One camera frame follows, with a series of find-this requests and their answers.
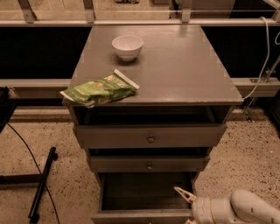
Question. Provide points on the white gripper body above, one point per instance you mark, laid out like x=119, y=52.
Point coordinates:
x=201, y=210

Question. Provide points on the grey bottom drawer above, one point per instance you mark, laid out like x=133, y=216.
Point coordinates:
x=144, y=198

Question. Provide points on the grey drawer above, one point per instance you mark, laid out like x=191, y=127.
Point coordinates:
x=147, y=163
x=148, y=136
x=144, y=198

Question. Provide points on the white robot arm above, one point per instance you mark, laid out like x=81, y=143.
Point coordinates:
x=242, y=207

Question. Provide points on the grey middle drawer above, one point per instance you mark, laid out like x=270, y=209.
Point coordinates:
x=147, y=163

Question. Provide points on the grey top drawer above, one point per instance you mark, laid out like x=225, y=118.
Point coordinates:
x=148, y=136

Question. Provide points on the grey wooden drawer cabinet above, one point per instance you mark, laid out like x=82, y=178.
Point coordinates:
x=180, y=77

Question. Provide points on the green snack bag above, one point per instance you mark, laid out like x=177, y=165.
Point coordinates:
x=113, y=87

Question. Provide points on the white ceramic bowl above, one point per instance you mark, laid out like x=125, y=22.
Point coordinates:
x=127, y=47

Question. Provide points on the black stand base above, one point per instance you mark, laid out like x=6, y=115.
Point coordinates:
x=27, y=179

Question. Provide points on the black equipment at left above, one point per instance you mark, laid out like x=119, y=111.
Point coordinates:
x=7, y=107

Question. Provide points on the metal railing frame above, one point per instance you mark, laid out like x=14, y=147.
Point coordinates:
x=136, y=12

